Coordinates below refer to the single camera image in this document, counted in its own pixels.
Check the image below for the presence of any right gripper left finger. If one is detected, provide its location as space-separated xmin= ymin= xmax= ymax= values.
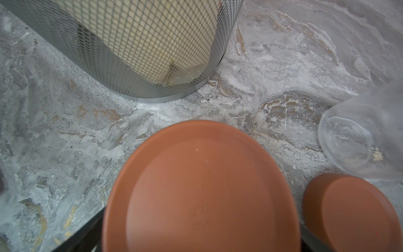
xmin=54 ymin=208 xmax=106 ymax=252

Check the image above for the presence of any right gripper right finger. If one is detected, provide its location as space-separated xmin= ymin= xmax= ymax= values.
xmin=300 ymin=224 xmax=332 ymax=252

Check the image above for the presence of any brown jar lid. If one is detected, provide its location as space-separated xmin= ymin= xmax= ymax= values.
xmin=302 ymin=173 xmax=403 ymax=252

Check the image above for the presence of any oatmeal jar with brown lid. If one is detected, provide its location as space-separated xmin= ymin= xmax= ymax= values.
xmin=102 ymin=120 xmax=301 ymax=252

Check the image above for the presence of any glass oatmeal jar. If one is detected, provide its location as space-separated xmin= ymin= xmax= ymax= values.
xmin=318 ymin=81 xmax=403 ymax=181

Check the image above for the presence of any grey trash bin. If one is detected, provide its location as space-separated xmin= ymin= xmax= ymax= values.
xmin=2 ymin=1 xmax=242 ymax=103

